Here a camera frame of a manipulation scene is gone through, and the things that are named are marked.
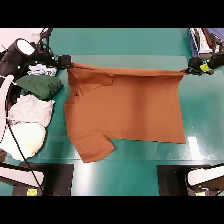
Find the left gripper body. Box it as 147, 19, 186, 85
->
56, 54, 73, 70

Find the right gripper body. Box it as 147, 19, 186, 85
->
187, 56, 214, 76

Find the orange polo shirt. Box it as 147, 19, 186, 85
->
63, 61, 189, 164

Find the white patterned garment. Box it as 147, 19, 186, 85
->
27, 63, 59, 78

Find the dark green garment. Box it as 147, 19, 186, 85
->
15, 74, 64, 101

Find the light grey garment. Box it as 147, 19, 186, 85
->
7, 94, 56, 129

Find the cream white garment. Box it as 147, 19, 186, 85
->
0, 121, 47, 162

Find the black cable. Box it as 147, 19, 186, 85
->
4, 112, 45, 197

